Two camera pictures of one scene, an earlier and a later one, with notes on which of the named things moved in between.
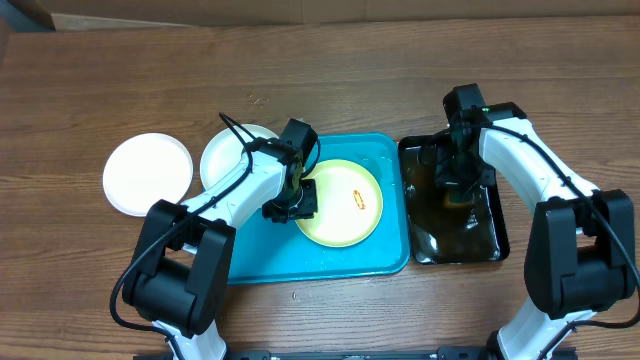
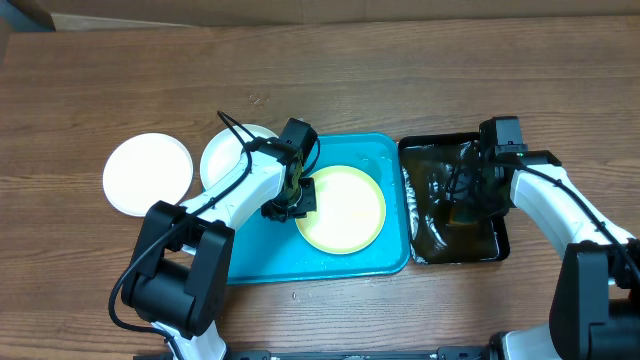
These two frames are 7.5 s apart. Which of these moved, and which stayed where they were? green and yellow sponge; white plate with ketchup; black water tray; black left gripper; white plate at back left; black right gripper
Moved: black right gripper; green and yellow sponge
Stayed: black water tray; white plate at back left; black left gripper; white plate with ketchup
